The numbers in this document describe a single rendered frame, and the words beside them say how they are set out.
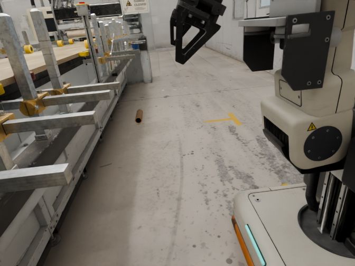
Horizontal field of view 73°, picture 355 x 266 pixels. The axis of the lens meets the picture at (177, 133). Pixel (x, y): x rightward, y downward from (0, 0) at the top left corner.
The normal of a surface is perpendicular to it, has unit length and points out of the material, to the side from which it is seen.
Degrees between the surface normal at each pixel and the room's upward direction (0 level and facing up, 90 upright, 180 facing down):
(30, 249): 0
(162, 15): 90
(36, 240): 0
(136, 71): 90
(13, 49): 90
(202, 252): 0
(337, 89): 90
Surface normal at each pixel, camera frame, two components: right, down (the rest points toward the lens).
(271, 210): -0.08, -0.91
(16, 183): 0.09, 0.41
